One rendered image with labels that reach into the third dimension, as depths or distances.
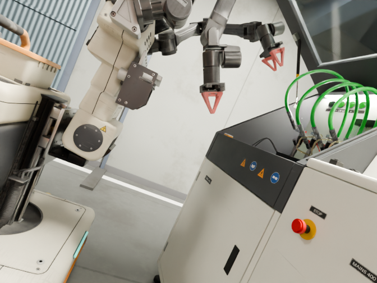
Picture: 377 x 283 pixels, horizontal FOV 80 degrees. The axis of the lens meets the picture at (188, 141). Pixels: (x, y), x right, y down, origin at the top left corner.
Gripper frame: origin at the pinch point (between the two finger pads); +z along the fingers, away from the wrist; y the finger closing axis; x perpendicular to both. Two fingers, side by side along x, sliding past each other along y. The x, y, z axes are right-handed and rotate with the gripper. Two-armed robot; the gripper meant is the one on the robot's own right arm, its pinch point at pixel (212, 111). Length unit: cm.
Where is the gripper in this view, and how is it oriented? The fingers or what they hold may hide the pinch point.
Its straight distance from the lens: 79.2
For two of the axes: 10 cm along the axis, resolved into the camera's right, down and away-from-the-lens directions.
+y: -1.6, -1.4, 9.8
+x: -9.9, 0.7, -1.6
